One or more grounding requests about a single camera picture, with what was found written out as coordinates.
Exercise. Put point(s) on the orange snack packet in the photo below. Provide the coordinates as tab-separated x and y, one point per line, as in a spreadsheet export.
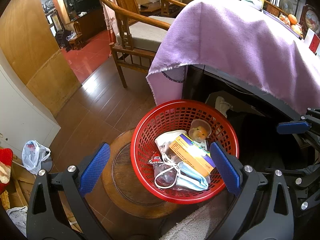
190	155

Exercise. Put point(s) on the white fleece cloth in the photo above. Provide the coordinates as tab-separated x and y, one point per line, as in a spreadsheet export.
190	225

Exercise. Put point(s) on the grey seat cushion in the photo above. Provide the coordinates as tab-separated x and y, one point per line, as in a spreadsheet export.
145	33

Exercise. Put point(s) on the white cabinet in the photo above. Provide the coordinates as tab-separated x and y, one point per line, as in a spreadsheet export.
20	120

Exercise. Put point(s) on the reddish fruit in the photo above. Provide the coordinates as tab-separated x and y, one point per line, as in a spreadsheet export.
284	20

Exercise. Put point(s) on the purple printed tablecloth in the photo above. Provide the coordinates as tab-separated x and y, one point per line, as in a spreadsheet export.
237	42

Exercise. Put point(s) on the white shoe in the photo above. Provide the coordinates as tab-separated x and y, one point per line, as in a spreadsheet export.
222	105

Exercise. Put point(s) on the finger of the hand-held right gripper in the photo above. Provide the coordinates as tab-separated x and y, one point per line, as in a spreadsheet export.
292	127
307	187

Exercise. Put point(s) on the clear jelly cup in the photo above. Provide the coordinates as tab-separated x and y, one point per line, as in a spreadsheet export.
198	132

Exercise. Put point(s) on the round embroidered table screen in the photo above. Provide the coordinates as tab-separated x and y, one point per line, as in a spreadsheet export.
311	22

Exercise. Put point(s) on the small wooden chair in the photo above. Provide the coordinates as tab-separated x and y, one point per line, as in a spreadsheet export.
76	38

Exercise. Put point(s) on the red white box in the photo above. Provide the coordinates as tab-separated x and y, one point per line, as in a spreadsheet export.
313	42

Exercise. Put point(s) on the wooden armchair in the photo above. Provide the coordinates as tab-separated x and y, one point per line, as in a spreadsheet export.
125	30

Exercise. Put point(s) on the white crumpled cloth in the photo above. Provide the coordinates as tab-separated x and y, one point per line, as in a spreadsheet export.
17	220

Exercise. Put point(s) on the round wooden stool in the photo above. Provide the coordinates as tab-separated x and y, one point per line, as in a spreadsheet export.
120	170

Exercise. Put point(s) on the floral curtain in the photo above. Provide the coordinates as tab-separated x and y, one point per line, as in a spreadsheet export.
107	10

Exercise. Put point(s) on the flattened cardboard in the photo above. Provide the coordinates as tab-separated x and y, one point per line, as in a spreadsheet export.
22	187

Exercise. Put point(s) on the red plastic basket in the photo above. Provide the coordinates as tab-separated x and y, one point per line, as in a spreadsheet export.
150	120

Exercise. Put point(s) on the standing electric fan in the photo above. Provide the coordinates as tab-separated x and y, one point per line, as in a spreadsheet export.
286	5

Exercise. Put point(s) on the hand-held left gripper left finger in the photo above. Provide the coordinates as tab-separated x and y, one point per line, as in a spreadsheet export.
96	168

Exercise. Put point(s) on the white plastic shopping bag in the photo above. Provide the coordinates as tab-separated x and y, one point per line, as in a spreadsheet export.
32	155

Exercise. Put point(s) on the blue face mask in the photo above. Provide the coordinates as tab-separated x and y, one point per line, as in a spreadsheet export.
192	180

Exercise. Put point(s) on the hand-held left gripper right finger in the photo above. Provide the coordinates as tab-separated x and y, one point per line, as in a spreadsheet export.
225	168

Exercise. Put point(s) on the white paper cup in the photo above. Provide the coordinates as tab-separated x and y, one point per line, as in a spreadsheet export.
165	138

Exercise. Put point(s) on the small red white wrapper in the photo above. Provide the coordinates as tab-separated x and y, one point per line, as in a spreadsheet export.
155	159

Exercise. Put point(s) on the yellow apple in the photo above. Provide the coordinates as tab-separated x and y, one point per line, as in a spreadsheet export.
296	29

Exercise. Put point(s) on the white ceramic jar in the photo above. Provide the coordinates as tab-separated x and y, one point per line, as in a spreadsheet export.
251	1

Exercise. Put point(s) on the dark low cabinet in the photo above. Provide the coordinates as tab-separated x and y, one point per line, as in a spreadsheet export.
87	22

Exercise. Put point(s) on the clear plastic bag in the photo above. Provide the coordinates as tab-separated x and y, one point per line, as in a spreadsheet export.
165	175

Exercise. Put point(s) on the orange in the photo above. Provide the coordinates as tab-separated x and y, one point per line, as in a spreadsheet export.
292	19

